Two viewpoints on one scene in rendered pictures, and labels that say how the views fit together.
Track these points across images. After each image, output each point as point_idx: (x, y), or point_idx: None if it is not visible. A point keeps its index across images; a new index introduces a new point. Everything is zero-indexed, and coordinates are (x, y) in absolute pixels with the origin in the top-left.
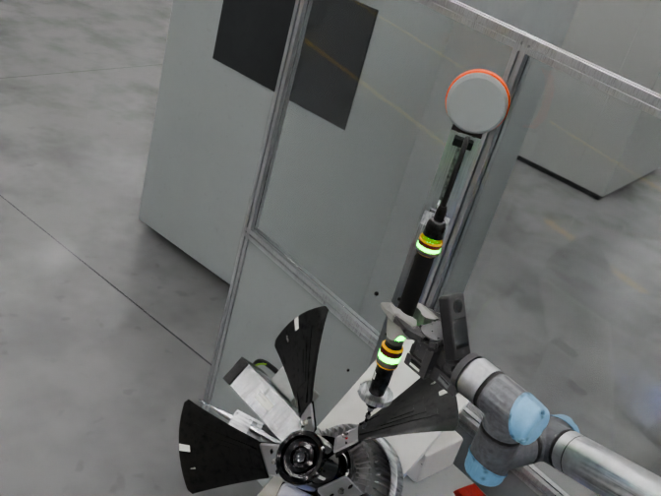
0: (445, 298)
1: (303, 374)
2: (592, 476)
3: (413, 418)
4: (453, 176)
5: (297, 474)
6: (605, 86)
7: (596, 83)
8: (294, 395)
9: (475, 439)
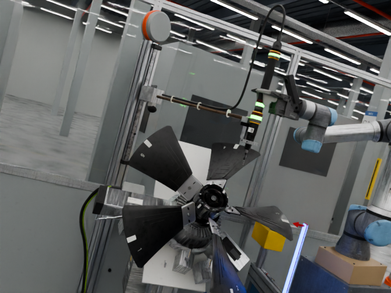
0: (292, 75)
1: (174, 164)
2: (340, 134)
3: (240, 159)
4: (284, 20)
5: (217, 207)
6: (204, 19)
7: (199, 18)
8: (164, 182)
9: (313, 133)
